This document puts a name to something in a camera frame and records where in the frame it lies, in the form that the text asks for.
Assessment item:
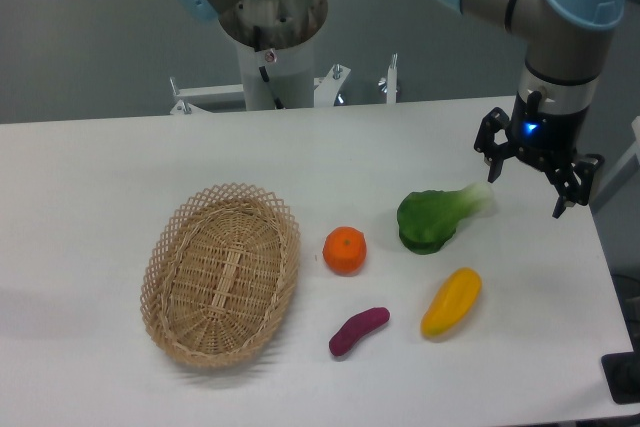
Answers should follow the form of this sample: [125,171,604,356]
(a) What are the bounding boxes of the black cable on pedestal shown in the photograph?
[252,26,286,111]

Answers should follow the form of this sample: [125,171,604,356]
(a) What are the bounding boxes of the green bok choy toy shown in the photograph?
[396,182,494,255]

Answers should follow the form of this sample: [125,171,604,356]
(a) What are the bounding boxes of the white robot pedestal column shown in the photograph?
[216,0,329,111]

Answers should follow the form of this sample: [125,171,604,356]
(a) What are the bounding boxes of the white frame leg right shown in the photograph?
[590,117,639,215]

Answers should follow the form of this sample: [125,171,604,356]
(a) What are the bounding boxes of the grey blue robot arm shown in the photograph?
[178,0,625,214]

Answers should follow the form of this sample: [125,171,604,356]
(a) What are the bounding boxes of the orange toy pumpkin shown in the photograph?
[322,226,367,275]

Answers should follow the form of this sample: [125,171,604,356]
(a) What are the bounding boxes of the black device at right edge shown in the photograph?
[601,352,639,405]

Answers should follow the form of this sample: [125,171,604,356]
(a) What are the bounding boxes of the woven wicker basket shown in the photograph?
[140,183,301,368]

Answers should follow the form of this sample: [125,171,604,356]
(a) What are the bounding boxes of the purple sweet potato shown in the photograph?
[328,307,390,357]

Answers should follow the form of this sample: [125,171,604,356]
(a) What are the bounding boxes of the white metal frame bracket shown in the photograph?
[168,53,401,115]

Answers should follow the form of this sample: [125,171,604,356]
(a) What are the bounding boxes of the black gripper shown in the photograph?
[474,92,605,218]

